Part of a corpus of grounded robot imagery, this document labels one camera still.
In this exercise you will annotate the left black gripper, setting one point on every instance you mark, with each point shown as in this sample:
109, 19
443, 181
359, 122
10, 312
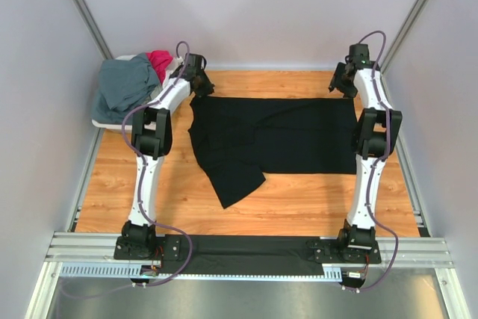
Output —
208, 89

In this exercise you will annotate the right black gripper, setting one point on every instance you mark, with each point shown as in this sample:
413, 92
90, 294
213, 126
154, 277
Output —
349, 92

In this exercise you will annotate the black t-shirt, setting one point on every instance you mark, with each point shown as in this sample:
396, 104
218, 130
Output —
237, 141

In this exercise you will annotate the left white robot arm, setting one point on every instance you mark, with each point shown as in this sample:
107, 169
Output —
151, 140

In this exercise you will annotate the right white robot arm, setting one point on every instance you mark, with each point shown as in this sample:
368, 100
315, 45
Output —
373, 142

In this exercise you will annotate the white t-shirt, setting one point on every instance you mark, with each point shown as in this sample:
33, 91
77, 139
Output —
167, 76

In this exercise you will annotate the light grey t-shirt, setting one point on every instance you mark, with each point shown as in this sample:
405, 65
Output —
152, 97

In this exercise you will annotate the pink red t-shirt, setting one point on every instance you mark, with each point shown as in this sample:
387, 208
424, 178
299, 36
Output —
160, 60

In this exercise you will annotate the teal grey t-shirt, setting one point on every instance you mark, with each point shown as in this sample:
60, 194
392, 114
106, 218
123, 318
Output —
123, 86

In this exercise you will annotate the white laundry basket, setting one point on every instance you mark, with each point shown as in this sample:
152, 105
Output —
118, 126

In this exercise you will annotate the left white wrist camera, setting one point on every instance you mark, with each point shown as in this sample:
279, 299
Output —
178, 59

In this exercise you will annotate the right corner aluminium post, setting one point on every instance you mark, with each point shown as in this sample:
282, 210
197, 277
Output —
404, 31

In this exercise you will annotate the corner aluminium post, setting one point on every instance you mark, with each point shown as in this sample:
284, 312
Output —
404, 31
93, 28

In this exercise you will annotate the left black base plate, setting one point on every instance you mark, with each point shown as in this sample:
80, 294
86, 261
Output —
164, 248

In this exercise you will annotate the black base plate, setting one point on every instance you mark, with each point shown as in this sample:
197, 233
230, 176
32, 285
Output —
164, 248
333, 251

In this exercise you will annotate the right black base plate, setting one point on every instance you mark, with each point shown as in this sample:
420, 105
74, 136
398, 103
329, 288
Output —
333, 251

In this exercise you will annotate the left corner aluminium post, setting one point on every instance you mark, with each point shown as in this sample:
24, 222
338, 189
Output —
93, 28

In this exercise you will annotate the aluminium frame rail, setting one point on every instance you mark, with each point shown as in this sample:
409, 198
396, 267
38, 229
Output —
81, 247

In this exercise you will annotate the slotted grey cable duct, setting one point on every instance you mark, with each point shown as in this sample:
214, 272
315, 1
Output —
138, 271

